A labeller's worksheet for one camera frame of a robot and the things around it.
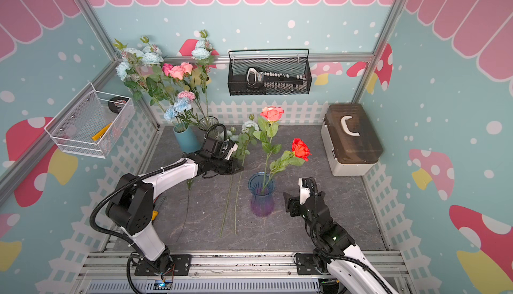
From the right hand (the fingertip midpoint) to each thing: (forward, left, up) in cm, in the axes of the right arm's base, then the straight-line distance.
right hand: (291, 192), depth 79 cm
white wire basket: (+21, +77, +19) cm, 82 cm away
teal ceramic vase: (+26, +45, +4) cm, 52 cm away
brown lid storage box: (+27, -32, 0) cm, 42 cm away
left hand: (+12, +20, -3) cm, 23 cm away
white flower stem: (+10, +23, -15) cm, 29 cm away
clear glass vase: (+34, +38, +6) cm, 52 cm away
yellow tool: (+13, +70, +21) cm, 74 cm away
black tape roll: (+29, +71, +22) cm, 79 cm away
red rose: (+4, -2, +21) cm, 22 cm away
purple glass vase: (+2, +12, +3) cm, 12 cm away
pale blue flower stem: (0, +27, -13) cm, 30 cm away
